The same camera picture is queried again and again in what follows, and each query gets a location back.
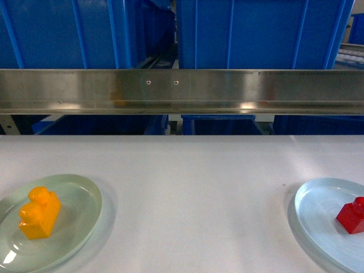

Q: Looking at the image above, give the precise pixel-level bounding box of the red toy block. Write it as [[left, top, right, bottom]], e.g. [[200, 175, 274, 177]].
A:
[[336, 197, 363, 234]]

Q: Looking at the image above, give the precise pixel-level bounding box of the large blue bin left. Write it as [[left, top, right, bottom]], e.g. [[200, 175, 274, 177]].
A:
[[1, 1, 175, 69]]

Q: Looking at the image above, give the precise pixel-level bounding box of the pale blue plate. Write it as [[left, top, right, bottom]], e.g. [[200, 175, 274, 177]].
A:
[[294, 177, 363, 272]]

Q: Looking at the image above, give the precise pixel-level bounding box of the lower blue bin right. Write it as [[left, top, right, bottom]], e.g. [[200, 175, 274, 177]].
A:
[[181, 114, 271, 135]]

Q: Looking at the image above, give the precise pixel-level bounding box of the pale green plate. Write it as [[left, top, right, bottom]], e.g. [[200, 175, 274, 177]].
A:
[[1, 174, 102, 272]]

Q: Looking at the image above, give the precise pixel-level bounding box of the large blue bin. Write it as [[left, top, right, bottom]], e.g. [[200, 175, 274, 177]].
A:
[[176, 1, 354, 69], [1, 1, 175, 69]]

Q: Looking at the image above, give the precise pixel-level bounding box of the large blue bin right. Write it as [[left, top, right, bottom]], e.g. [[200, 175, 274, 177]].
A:
[[176, 1, 354, 69]]

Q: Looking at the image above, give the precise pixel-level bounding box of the stainless steel rack rail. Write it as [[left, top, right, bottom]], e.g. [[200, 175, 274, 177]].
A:
[[1, 69, 363, 115]]

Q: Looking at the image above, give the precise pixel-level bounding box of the yellow toy block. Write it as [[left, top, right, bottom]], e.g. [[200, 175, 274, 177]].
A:
[[18, 186, 61, 240]]

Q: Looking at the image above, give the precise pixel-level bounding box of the lower blue bin left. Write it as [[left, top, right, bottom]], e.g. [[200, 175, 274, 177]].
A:
[[32, 115, 170, 135]]

